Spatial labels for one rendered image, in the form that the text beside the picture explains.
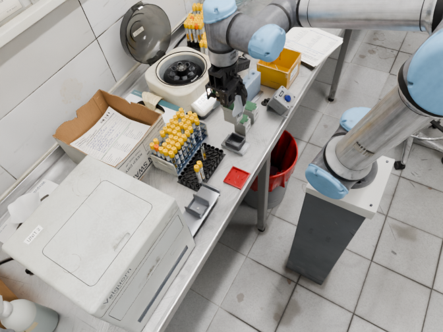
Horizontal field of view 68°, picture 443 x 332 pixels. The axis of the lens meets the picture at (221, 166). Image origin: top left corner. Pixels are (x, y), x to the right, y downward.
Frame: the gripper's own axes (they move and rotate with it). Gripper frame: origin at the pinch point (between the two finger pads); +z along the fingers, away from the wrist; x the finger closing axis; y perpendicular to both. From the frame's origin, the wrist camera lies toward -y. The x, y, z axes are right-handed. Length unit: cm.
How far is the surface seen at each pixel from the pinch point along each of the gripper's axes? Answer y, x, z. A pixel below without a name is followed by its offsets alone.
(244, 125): -5.7, 0.6, 13.4
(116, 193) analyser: 43.4, -4.1, -11.0
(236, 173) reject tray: 9.9, 6.3, 18.8
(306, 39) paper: -65, -2, 18
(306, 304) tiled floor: 15, 45, 107
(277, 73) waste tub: -31.8, -0.3, 10.6
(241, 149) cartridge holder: 1.4, 3.2, 17.6
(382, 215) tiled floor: -52, 62, 107
